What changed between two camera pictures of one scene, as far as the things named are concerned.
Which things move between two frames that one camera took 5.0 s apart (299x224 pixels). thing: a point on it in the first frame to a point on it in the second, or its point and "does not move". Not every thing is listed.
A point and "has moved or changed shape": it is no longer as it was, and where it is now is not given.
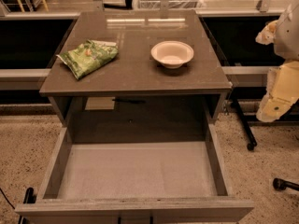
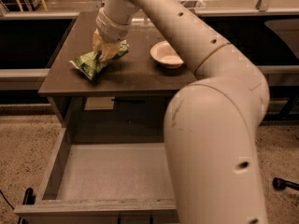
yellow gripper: [288, 36] to [112, 33]
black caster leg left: [30, 198] does not move
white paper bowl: [172, 53] does not move
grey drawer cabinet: [136, 76] does not move
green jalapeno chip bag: [88, 55] has moved or changed shape
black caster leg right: [280, 185] does not move
